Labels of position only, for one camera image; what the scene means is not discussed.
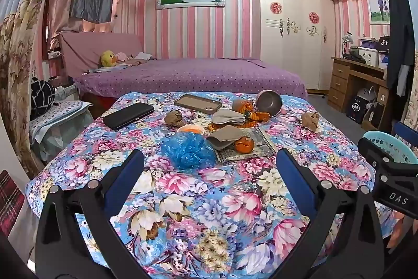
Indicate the desk lamp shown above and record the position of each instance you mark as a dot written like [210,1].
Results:
[346,38]

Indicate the pink plush toy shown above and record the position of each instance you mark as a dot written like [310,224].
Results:
[121,56]

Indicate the floral tablecloth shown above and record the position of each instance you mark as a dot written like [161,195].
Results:
[196,200]

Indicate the black box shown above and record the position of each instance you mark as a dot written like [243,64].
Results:
[356,109]

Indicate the dark cloth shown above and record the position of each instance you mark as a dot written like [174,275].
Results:
[356,56]

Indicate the beige cloth pouch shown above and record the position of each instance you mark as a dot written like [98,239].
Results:
[228,117]

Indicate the red plaid cloth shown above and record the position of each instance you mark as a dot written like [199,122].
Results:
[11,203]

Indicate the red paper decoration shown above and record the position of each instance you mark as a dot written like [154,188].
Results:
[313,18]
[276,8]

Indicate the printed snack packet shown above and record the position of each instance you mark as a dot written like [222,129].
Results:
[261,145]

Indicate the wooden desk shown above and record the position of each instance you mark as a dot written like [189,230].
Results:
[339,79]

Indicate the black phone case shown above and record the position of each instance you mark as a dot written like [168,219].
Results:
[127,115]

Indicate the dark hanging jacket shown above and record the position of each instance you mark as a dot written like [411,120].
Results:
[400,43]

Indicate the orange peel piece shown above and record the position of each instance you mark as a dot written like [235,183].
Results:
[245,145]

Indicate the yellow duck plush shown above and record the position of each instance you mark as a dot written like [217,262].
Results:
[107,59]

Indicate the floral mattress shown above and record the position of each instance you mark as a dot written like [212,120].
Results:
[412,92]

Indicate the black printed bag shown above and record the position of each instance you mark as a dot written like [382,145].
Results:
[384,43]

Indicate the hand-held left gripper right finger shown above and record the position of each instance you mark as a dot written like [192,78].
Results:
[295,182]

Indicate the teal plastic basket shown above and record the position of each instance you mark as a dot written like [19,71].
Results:
[388,143]

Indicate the purple dotted bed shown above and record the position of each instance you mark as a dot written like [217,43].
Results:
[196,76]

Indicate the black white patterned bag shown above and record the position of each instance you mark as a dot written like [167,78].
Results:
[42,96]

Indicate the orange peel half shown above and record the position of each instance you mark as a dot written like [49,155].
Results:
[261,117]

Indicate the dotted cushion chair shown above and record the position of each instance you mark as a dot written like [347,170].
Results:
[58,115]

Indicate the brown rectangular tray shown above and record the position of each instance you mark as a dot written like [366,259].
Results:
[196,102]

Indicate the small orange-rimmed bowl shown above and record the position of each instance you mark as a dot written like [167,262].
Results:
[191,129]

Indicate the wall poster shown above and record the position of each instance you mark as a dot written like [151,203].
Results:
[380,7]

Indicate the brown paper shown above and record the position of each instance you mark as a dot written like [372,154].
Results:
[310,121]
[174,118]

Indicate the purple box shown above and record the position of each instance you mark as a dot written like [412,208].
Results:
[370,44]

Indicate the floral curtain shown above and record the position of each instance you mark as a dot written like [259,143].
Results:
[16,69]

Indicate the pink covered headboard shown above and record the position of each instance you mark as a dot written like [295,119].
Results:
[98,47]

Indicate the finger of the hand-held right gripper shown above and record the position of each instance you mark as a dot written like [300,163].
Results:
[370,148]
[403,130]

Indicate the steel bowl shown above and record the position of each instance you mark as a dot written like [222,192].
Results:
[271,104]

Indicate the small pink object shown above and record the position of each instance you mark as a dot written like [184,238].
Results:
[283,110]

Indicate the white wardrobe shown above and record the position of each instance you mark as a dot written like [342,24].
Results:
[294,47]

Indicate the pile of clothes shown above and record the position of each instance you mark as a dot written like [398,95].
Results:
[142,57]

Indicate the brown cloth piece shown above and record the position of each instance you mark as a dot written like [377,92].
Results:
[223,136]

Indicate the white storage box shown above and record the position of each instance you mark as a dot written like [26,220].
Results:
[369,57]

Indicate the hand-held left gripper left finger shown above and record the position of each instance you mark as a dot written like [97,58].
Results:
[125,181]

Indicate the blue plastic bag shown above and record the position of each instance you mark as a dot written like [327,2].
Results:
[189,151]

